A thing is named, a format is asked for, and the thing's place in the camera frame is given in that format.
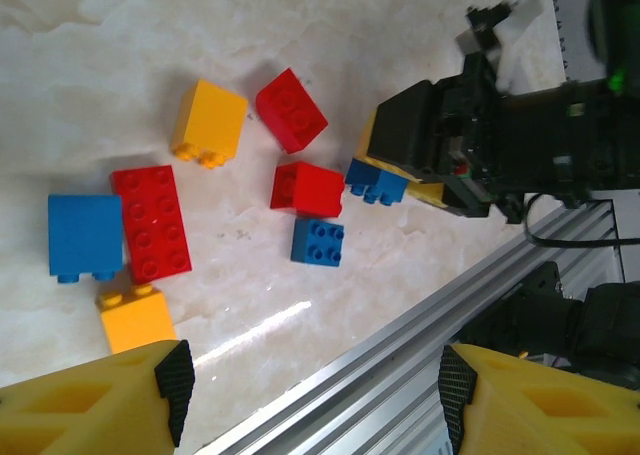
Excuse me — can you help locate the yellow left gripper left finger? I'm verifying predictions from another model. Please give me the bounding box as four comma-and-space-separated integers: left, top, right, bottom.
0, 338, 196, 455

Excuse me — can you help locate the long red lego brick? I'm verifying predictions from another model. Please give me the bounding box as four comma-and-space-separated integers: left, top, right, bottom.
110, 164, 194, 286

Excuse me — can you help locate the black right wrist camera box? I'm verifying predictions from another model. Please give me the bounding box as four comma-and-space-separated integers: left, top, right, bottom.
367, 79, 444, 177

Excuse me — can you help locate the blue curved lego brick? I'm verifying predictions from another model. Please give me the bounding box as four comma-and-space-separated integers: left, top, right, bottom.
47, 193, 124, 285

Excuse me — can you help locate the aluminium front rail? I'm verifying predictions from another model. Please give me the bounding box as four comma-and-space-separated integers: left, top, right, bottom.
194, 199, 640, 455

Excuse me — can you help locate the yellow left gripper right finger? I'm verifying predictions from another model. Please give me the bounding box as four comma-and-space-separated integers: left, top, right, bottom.
437, 343, 640, 455

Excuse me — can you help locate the small blue lego brick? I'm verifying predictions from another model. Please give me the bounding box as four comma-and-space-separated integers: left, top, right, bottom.
344, 157, 407, 207

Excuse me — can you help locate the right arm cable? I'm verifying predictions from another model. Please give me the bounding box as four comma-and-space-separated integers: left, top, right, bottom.
522, 192, 640, 250

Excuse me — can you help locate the tall yellow lego brick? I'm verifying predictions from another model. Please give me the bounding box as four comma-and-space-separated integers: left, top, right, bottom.
169, 78, 250, 170

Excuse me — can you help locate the blue square lego brick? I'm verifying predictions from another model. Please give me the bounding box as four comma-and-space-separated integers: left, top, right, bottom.
290, 217, 346, 268

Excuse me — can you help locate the red square lego brick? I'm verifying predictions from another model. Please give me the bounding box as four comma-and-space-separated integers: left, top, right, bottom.
269, 161, 346, 219

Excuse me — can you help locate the red sloped lego brick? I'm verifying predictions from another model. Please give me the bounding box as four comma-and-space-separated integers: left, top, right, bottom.
255, 67, 330, 155

